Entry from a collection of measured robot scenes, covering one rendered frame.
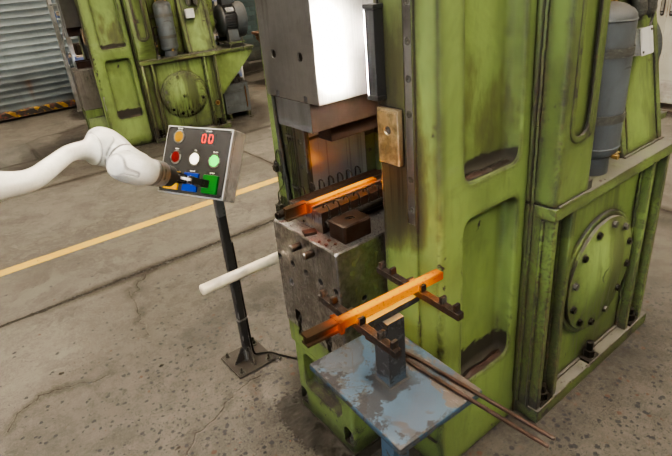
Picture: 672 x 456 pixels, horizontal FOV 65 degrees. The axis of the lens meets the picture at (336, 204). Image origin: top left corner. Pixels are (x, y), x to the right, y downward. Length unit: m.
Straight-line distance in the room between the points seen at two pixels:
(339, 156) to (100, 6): 4.76
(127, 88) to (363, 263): 5.16
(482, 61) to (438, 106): 0.26
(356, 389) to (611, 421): 1.28
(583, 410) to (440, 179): 1.35
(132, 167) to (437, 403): 1.14
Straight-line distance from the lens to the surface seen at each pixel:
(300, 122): 1.71
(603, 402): 2.59
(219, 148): 2.12
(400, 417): 1.46
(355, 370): 1.59
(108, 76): 6.55
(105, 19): 6.52
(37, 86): 9.56
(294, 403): 2.48
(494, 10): 1.67
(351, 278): 1.75
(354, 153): 2.15
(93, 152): 1.87
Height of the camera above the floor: 1.74
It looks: 24 degrees down
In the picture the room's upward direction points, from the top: 5 degrees counter-clockwise
